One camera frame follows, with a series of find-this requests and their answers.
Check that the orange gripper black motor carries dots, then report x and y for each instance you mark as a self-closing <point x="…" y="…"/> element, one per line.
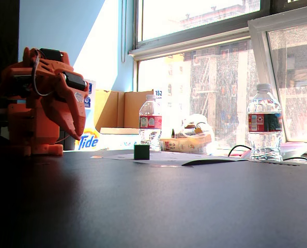
<point x="71" y="104"/>

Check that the green cube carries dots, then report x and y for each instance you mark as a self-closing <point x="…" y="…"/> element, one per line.
<point x="141" y="152"/>

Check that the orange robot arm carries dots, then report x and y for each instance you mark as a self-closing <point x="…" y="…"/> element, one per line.
<point x="21" y="121"/>

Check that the white grid paper sheet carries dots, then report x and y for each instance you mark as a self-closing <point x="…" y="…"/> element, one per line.
<point x="169" y="158"/>

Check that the black box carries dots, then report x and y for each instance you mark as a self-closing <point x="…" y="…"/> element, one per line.
<point x="68" y="142"/>

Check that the Tide detergent box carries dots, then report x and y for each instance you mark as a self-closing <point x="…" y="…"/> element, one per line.
<point x="90" y="140"/>

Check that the brown cardboard box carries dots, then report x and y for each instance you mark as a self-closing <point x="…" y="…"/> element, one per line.
<point x="109" y="109"/>

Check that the flat white box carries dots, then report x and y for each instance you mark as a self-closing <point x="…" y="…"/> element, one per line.
<point x="118" y="138"/>

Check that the small clear water bottle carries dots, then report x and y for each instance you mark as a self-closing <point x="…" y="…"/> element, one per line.
<point x="150" y="121"/>

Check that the white 152 number sign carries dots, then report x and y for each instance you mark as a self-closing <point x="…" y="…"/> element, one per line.
<point x="158" y="93"/>

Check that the printed plastic snack bag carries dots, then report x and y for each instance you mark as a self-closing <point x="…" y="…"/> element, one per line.
<point x="187" y="144"/>

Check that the large clear water bottle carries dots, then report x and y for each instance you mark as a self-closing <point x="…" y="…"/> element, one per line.
<point x="264" y="121"/>

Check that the pink white container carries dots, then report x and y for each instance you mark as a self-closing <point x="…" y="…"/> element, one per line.
<point x="293" y="149"/>

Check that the white leaning window frame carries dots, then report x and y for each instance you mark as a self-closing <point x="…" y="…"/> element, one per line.
<point x="259" y="38"/>

